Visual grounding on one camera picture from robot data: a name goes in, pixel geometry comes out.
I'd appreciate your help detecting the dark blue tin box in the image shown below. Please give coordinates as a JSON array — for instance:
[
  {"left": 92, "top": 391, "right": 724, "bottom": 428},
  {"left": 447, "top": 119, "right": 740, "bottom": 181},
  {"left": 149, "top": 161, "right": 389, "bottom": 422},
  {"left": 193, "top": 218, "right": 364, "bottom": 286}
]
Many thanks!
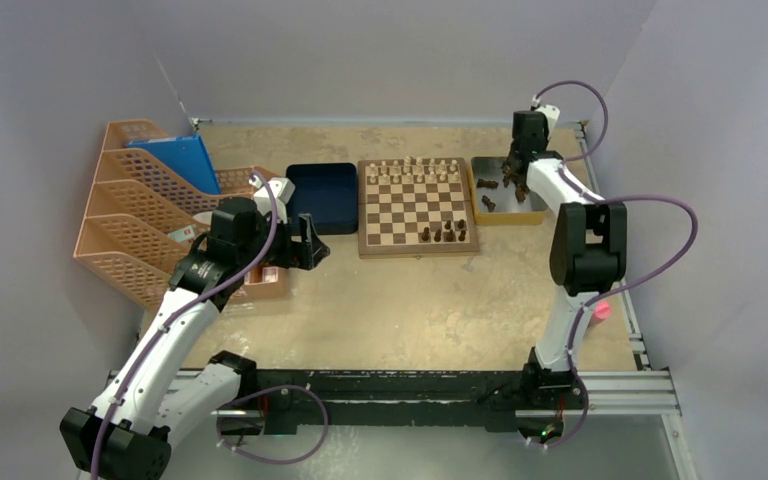
[{"left": 285, "top": 163, "right": 358, "bottom": 236}]

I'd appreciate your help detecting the dark pawn in tray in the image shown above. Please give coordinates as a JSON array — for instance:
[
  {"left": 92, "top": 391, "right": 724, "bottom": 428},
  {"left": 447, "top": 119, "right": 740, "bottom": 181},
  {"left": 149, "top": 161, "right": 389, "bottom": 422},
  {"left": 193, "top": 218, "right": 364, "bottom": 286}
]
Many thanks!
[{"left": 481, "top": 195, "right": 496, "bottom": 213}]

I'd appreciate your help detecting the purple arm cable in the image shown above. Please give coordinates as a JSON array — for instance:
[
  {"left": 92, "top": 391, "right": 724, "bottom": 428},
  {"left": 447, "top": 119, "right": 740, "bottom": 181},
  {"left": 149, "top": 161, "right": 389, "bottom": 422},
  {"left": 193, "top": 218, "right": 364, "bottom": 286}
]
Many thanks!
[
  {"left": 89, "top": 170, "right": 278, "bottom": 480},
  {"left": 532, "top": 80, "right": 699, "bottom": 452}
]

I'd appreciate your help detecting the gold metal tin tray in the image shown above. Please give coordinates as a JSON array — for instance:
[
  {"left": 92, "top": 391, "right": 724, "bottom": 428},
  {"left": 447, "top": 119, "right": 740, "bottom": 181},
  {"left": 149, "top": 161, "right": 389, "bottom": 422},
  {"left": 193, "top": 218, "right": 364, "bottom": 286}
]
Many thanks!
[{"left": 468, "top": 157, "right": 549, "bottom": 226}]

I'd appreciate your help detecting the orange plastic basket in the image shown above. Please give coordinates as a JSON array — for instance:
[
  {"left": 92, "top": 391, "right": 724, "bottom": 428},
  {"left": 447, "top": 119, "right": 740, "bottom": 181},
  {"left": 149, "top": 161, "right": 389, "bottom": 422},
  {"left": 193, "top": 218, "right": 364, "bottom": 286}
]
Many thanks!
[{"left": 216, "top": 166, "right": 289, "bottom": 305}]

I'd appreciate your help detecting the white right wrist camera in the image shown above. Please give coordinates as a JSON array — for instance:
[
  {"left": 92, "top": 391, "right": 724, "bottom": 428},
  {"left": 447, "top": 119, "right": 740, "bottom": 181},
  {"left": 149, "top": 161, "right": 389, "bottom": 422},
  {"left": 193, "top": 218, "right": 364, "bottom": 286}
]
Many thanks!
[{"left": 531, "top": 97, "right": 561, "bottom": 134}]

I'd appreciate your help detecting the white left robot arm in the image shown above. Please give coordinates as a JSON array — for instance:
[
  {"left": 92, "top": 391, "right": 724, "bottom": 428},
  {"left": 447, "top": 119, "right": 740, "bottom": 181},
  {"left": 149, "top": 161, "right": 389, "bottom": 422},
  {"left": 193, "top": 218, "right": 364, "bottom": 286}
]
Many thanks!
[{"left": 59, "top": 197, "right": 330, "bottom": 479}]

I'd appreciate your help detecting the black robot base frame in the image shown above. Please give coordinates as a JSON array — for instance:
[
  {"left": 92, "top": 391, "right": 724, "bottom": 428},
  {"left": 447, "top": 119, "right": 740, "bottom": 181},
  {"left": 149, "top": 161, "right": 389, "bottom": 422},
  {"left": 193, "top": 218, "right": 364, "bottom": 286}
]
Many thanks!
[{"left": 231, "top": 367, "right": 587, "bottom": 436}]

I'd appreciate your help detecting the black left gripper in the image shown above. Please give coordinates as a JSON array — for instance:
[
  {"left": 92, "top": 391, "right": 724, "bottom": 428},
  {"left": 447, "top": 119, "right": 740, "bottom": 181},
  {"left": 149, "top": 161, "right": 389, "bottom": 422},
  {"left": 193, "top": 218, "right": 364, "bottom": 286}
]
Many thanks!
[{"left": 237, "top": 207, "right": 327, "bottom": 270}]

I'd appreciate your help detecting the pink capped bottle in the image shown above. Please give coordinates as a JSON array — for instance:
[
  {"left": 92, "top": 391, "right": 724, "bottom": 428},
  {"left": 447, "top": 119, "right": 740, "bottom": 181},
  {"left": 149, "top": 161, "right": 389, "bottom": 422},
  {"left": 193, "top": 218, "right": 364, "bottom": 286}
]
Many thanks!
[{"left": 590, "top": 300, "right": 612, "bottom": 325}]

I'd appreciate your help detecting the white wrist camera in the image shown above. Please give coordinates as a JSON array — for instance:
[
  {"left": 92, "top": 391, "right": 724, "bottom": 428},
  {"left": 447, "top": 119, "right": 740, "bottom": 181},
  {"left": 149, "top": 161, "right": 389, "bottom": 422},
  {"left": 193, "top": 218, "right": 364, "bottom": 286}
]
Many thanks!
[
  {"left": 249, "top": 176, "right": 295, "bottom": 223},
  {"left": 531, "top": 97, "right": 561, "bottom": 134}
]

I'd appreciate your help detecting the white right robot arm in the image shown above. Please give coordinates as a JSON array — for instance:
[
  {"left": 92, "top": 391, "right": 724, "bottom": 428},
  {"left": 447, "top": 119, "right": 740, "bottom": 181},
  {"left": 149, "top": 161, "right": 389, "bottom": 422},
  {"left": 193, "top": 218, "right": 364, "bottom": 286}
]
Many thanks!
[{"left": 502, "top": 107, "right": 627, "bottom": 407}]

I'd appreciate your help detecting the wooden chess board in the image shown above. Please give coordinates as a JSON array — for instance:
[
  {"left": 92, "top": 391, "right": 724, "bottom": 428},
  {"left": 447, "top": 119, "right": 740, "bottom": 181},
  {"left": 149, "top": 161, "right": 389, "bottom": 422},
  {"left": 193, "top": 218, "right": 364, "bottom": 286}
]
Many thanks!
[{"left": 357, "top": 159, "right": 479, "bottom": 259}]

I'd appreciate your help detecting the blue folder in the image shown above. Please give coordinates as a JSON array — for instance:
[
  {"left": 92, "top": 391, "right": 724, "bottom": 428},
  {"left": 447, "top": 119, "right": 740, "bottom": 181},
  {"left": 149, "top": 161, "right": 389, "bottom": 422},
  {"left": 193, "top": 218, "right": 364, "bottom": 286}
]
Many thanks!
[{"left": 126, "top": 134, "right": 221, "bottom": 194}]

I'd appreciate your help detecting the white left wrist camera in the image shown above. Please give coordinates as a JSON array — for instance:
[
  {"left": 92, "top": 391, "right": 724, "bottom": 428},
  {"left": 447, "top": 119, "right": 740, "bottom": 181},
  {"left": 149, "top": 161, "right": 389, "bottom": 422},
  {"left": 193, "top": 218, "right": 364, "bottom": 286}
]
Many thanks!
[{"left": 249, "top": 176, "right": 295, "bottom": 223}]

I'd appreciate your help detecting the pile of dark chess pieces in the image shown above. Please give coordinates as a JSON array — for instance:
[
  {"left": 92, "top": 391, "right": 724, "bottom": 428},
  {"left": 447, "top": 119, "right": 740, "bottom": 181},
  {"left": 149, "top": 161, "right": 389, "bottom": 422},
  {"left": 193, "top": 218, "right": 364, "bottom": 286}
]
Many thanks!
[{"left": 471, "top": 157, "right": 528, "bottom": 206}]

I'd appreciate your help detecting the orange plastic file rack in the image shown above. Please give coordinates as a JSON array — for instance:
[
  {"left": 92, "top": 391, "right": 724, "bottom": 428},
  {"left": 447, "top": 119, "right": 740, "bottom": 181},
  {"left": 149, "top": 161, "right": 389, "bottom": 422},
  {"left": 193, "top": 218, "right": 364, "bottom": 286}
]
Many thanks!
[{"left": 73, "top": 119, "right": 223, "bottom": 308}]

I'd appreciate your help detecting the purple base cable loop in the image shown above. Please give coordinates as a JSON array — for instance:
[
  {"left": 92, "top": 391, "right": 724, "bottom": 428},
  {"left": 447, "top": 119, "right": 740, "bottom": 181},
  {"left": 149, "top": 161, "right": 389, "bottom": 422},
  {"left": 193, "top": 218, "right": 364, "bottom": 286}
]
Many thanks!
[{"left": 215, "top": 384, "right": 330, "bottom": 466}]

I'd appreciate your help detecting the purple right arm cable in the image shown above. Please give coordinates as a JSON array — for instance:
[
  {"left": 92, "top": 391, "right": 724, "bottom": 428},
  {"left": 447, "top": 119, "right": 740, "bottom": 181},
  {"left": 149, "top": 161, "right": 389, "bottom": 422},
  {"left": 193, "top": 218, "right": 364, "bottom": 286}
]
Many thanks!
[{"left": 532, "top": 80, "right": 699, "bottom": 452}]

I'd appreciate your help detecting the row of light chess pieces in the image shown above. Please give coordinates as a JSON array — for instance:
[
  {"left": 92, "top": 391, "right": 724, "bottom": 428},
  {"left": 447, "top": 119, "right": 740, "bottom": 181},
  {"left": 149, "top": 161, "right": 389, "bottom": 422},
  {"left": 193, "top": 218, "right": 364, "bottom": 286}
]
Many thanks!
[{"left": 358, "top": 156, "right": 466, "bottom": 186}]

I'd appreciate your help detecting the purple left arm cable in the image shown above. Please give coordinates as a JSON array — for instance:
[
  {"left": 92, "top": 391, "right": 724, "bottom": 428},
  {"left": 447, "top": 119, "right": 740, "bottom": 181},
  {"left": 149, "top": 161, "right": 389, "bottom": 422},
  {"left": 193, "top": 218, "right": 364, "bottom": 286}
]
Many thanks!
[{"left": 89, "top": 170, "right": 278, "bottom": 480}]

